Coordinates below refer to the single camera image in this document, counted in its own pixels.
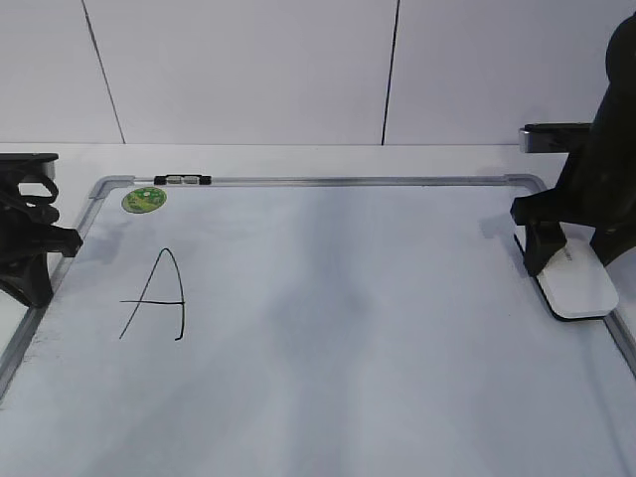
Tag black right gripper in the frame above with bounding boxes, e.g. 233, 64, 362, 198
511, 88, 635, 277

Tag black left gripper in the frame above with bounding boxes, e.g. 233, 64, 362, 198
1, 196, 82, 308

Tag white whiteboard eraser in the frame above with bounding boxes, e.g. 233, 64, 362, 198
521, 231, 619, 322

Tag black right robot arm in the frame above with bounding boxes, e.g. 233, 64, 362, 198
511, 17, 635, 276

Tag green round magnet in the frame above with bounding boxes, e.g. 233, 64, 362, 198
121, 187, 167, 215

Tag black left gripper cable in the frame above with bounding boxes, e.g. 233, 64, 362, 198
0, 174, 62, 231

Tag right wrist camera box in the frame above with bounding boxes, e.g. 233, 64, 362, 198
519, 122, 591, 154

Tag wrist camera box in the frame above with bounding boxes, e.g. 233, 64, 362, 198
519, 122, 591, 154
1, 153, 59, 183

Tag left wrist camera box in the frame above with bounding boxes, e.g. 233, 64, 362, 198
1, 153, 59, 183

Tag white whiteboard with grey frame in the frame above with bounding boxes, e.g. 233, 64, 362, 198
1, 175, 635, 476

